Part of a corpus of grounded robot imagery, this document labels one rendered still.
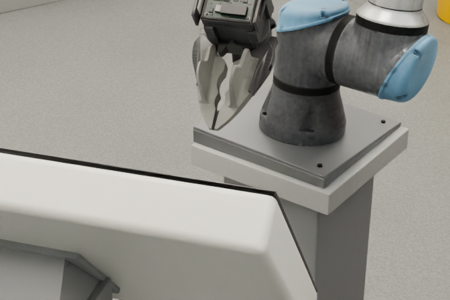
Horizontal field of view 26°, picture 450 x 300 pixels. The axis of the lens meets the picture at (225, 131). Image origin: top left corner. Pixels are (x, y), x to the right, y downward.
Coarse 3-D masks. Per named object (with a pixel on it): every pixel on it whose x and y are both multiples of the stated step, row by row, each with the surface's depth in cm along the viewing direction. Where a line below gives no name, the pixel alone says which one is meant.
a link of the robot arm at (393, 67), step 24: (384, 0) 150; (408, 0) 149; (360, 24) 152; (384, 24) 149; (408, 24) 149; (336, 48) 155; (360, 48) 153; (384, 48) 150; (408, 48) 150; (432, 48) 153; (336, 72) 157; (360, 72) 154; (384, 72) 151; (408, 72) 150; (384, 96) 155; (408, 96) 154
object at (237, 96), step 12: (240, 60) 103; (252, 60) 105; (240, 72) 103; (252, 72) 105; (240, 84) 104; (228, 96) 104; (240, 96) 104; (228, 108) 104; (240, 108) 104; (216, 120) 103; (228, 120) 103
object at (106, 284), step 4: (104, 280) 92; (108, 280) 93; (100, 284) 92; (104, 284) 92; (108, 284) 92; (96, 288) 91; (100, 288) 91; (104, 288) 92; (108, 288) 92; (92, 292) 91; (96, 292) 91; (100, 292) 91; (104, 292) 92; (108, 292) 93; (92, 296) 90; (96, 296) 90; (100, 296) 91; (104, 296) 92; (108, 296) 93
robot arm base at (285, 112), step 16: (272, 96) 166; (288, 96) 163; (304, 96) 162; (320, 96) 162; (336, 96) 165; (272, 112) 166; (288, 112) 164; (304, 112) 163; (320, 112) 163; (336, 112) 165; (272, 128) 166; (288, 128) 164; (304, 128) 164; (320, 128) 164; (336, 128) 165; (304, 144) 164; (320, 144) 165
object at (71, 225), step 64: (0, 192) 77; (64, 192) 76; (128, 192) 75; (192, 192) 74; (256, 192) 73; (0, 256) 87; (64, 256) 86; (128, 256) 82; (192, 256) 77; (256, 256) 72
